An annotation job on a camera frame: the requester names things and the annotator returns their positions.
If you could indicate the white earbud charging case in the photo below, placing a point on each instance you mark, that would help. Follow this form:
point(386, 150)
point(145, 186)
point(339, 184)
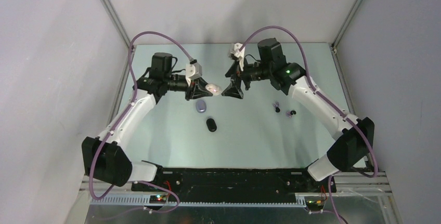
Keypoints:
point(214, 89)

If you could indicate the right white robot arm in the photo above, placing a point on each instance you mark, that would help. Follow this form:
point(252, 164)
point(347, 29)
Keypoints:
point(353, 136)

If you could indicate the controller circuit board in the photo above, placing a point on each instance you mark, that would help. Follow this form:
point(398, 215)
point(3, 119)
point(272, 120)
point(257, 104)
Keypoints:
point(315, 206)
point(158, 199)

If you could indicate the left controller circuit board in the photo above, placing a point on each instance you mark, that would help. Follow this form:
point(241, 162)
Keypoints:
point(158, 199)

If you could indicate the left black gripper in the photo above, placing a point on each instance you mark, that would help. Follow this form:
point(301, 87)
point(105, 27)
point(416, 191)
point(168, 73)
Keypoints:
point(194, 92)

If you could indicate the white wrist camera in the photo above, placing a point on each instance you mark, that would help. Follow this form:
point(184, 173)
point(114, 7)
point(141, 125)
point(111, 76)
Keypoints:
point(237, 53)
point(193, 71)

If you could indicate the aluminium frame post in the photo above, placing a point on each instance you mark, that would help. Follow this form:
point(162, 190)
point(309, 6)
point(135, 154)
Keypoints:
point(116, 21)
point(347, 21)

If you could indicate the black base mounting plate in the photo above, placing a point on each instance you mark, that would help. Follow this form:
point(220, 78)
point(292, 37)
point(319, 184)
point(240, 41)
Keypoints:
point(242, 186)

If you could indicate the black earbud charging case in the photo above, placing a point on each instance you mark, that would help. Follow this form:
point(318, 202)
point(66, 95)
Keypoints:
point(211, 125)

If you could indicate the left aluminium frame post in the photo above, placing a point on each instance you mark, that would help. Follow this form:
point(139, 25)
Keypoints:
point(116, 21)

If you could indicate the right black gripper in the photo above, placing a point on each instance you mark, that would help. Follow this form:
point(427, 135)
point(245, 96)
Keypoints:
point(234, 89)

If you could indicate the purple earbud charging case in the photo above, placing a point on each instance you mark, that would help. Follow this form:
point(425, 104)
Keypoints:
point(201, 106)

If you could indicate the right controller circuit board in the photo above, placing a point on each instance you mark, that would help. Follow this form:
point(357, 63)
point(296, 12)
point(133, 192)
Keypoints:
point(315, 206)

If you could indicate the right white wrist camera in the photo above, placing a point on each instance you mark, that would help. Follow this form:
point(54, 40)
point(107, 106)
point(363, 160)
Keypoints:
point(237, 53)

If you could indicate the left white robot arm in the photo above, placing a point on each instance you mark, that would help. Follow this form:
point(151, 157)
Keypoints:
point(104, 156)

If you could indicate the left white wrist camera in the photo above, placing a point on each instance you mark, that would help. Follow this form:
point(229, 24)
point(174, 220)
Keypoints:
point(193, 71)

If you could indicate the right aluminium frame post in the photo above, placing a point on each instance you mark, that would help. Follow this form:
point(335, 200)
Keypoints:
point(347, 21)

